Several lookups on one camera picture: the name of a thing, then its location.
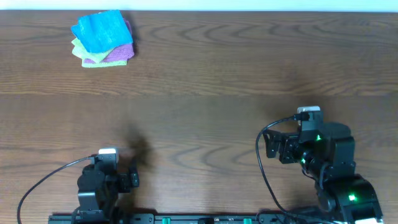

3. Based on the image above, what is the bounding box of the blue microfiber cloth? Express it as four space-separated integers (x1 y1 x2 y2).
71 10 133 53

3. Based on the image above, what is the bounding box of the right black cable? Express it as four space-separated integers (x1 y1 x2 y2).
254 114 336 224

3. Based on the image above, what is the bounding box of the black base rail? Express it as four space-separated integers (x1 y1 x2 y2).
48 212 312 224

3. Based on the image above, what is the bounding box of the left black cable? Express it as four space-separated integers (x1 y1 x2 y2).
17 156 96 224

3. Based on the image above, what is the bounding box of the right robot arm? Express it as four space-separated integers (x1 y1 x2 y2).
256 106 383 223

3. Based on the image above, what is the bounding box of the black cable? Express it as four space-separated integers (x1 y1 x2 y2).
254 114 336 224
17 156 96 224

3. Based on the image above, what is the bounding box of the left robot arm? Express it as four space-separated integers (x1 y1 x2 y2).
71 153 139 223

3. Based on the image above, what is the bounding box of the purple folded cloth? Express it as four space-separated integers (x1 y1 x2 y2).
83 18 136 65

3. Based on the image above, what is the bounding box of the green folded cloth on top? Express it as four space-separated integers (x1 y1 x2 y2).
72 38 113 63

